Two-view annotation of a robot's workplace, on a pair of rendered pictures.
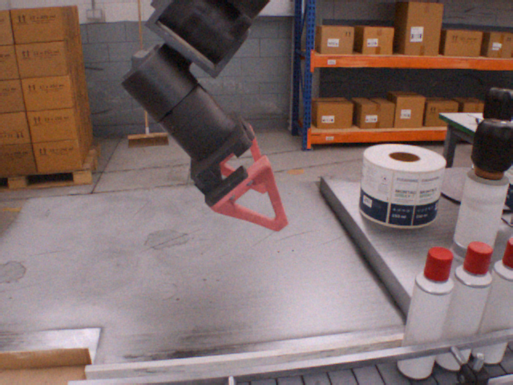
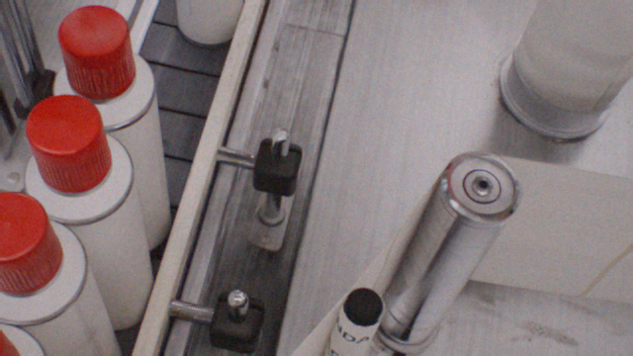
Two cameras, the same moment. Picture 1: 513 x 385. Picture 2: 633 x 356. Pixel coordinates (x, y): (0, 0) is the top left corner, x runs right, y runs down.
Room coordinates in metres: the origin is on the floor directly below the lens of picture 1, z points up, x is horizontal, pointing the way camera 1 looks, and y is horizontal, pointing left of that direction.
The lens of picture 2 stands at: (0.69, -0.90, 1.39)
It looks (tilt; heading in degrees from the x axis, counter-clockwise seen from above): 60 degrees down; 100
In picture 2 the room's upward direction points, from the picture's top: 11 degrees clockwise
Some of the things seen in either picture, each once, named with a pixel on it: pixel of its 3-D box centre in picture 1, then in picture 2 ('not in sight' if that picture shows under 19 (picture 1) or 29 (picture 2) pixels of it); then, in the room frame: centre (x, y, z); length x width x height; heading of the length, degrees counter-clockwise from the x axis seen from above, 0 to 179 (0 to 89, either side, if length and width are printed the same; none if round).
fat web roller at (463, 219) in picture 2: not in sight; (437, 264); (0.73, -0.69, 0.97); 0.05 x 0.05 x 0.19
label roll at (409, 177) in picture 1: (401, 184); not in sight; (1.01, -0.36, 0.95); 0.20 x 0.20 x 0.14
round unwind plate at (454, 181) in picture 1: (482, 188); not in sight; (1.14, -0.67, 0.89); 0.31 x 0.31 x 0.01
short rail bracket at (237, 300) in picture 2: not in sight; (212, 323); (0.61, -0.74, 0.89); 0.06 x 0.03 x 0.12; 8
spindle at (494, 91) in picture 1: (493, 139); not in sight; (1.14, -0.67, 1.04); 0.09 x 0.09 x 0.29
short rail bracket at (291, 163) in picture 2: not in sight; (276, 176); (0.61, -0.63, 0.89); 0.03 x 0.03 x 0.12; 8
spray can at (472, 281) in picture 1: (464, 308); not in sight; (0.48, -0.30, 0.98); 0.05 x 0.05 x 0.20
